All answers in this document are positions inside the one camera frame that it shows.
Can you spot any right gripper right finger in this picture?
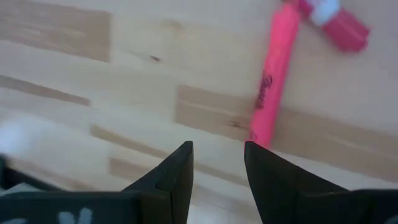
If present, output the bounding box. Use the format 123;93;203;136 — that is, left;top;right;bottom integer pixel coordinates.
244;141;348;224

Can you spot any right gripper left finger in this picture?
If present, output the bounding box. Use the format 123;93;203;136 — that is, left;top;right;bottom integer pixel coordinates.
123;141;194;224

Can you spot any pink Sharpie highlighter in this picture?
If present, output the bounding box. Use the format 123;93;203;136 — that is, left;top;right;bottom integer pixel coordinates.
248;2;303;149

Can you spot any magenta Expo marker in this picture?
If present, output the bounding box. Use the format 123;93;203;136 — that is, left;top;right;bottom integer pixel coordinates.
297;0;371;54

